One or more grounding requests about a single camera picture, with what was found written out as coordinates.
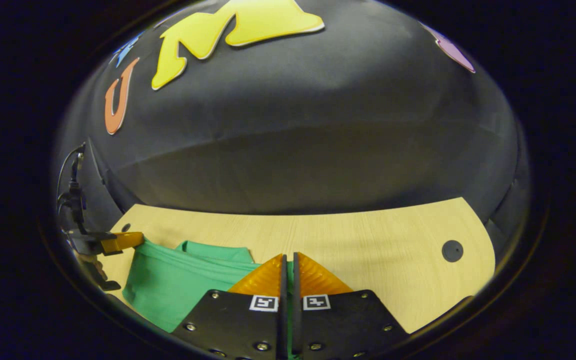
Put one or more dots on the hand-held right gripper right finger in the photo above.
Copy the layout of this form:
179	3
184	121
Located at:
338	325

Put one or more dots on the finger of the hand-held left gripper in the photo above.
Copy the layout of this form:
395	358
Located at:
118	242

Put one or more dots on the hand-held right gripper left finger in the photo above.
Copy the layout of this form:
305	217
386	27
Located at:
248	325

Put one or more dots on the green T-shirt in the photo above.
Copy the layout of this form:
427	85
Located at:
168	290

